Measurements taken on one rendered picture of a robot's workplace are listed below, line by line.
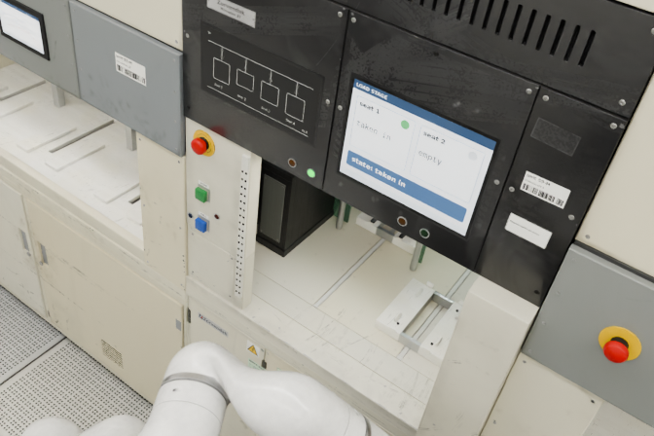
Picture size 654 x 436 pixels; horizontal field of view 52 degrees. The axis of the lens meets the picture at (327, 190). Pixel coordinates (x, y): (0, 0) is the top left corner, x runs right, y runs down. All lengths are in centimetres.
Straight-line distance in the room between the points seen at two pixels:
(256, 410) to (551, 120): 61
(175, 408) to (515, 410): 76
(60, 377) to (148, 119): 142
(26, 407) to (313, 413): 199
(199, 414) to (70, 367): 193
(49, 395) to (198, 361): 184
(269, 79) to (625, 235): 71
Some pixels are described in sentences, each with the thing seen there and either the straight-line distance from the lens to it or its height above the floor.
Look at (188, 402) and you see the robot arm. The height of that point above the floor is 146.
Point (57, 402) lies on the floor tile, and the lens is 279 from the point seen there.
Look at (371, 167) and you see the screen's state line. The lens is 129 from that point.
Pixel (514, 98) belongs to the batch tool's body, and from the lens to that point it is 110.
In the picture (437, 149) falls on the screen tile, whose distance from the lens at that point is 119.
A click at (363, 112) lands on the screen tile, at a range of 124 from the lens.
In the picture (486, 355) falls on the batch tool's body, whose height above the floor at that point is 127.
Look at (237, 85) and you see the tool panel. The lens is 142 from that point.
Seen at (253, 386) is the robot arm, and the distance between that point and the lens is 92.
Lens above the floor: 227
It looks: 38 degrees down
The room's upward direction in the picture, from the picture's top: 9 degrees clockwise
